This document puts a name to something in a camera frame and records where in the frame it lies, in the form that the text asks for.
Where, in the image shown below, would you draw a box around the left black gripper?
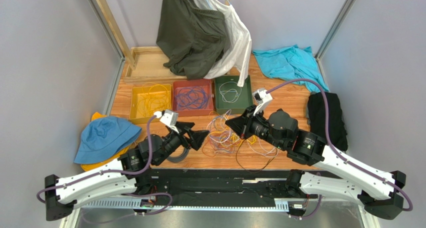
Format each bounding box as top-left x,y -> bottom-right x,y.
154,121 -> 209,166

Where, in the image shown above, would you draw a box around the white cable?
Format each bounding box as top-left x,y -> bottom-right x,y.
218,81 -> 243,104

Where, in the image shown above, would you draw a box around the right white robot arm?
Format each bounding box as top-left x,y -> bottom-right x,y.
225,105 -> 406,220

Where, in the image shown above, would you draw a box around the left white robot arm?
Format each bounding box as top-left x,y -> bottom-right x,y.
37,121 -> 210,221

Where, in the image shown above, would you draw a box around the green plastic bin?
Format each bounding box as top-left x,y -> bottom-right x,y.
213,75 -> 254,115

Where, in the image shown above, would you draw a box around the red plastic bin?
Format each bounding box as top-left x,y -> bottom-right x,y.
172,79 -> 214,117

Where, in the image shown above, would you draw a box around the yellow plastic bin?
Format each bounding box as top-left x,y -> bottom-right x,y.
128,83 -> 172,125

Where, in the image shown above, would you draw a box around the white hanging shirt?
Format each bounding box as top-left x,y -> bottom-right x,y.
194,0 -> 252,88

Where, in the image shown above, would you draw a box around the turquoise cloth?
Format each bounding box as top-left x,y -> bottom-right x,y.
252,45 -> 330,92

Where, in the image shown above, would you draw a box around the blue bucket hat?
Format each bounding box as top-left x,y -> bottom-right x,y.
74,116 -> 142,165

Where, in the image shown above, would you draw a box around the dark green hanging garment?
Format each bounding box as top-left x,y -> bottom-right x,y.
156,0 -> 230,80

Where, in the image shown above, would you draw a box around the black cloth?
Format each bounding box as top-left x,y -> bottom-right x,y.
306,91 -> 349,152

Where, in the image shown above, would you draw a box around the yellow cloth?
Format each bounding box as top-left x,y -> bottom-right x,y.
80,112 -> 131,172

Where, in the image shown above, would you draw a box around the thin black cable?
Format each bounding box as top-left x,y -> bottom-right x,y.
234,144 -> 279,174

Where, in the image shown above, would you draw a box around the tangled pile of cables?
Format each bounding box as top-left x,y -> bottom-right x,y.
201,109 -> 280,159

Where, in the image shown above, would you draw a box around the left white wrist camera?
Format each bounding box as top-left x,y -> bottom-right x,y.
153,109 -> 179,133

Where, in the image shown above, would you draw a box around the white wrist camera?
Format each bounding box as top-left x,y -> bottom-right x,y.
252,88 -> 273,116
153,109 -> 179,133

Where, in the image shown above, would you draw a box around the grey coiled cable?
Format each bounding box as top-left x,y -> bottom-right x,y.
166,147 -> 189,164

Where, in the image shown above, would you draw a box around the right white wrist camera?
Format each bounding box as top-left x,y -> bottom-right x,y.
252,88 -> 273,116

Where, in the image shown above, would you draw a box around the blue cables in bin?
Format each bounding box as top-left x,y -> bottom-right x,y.
175,85 -> 211,111

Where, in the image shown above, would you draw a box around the yellow cables in bin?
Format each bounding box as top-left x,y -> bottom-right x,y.
136,83 -> 173,118

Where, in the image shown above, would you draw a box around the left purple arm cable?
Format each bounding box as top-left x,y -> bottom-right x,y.
35,112 -> 174,217

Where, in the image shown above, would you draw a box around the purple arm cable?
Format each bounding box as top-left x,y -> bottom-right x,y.
35,112 -> 174,217
266,78 -> 414,220

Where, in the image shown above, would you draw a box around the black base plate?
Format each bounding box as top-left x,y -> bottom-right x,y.
135,168 -> 307,207

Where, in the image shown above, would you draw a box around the wooden tray frame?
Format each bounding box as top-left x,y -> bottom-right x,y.
122,46 -> 187,85

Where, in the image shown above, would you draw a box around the slotted metal rail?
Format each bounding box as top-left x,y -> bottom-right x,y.
83,196 -> 290,212

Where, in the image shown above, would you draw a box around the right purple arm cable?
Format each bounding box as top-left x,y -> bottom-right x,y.
266,78 -> 414,220

